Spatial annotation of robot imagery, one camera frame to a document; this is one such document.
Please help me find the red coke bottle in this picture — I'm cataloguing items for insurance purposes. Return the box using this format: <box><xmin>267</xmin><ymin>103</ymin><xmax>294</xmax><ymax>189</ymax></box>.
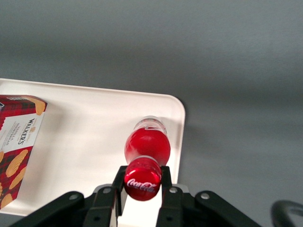
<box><xmin>124</xmin><ymin>115</ymin><xmax>171</xmax><ymax>209</ymax></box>

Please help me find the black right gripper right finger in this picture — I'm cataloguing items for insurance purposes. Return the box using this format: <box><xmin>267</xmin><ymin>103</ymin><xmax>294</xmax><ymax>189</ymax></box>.
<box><xmin>156</xmin><ymin>165</ymin><xmax>264</xmax><ymax>227</ymax></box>

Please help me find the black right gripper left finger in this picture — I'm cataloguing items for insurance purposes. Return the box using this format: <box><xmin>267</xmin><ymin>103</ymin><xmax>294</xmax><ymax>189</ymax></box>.
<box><xmin>9</xmin><ymin>165</ymin><xmax>126</xmax><ymax>227</ymax></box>

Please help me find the red tartan shortbread box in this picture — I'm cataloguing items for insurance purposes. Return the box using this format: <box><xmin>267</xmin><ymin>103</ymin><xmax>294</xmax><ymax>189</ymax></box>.
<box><xmin>0</xmin><ymin>94</ymin><xmax>48</xmax><ymax>211</ymax></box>

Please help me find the cream plastic tray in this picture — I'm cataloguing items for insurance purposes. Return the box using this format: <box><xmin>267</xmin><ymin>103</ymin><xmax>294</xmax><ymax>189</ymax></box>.
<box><xmin>0</xmin><ymin>78</ymin><xmax>186</xmax><ymax>227</ymax></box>

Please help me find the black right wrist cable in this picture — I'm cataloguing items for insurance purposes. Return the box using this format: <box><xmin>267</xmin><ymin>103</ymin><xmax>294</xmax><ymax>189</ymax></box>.
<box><xmin>270</xmin><ymin>199</ymin><xmax>303</xmax><ymax>227</ymax></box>

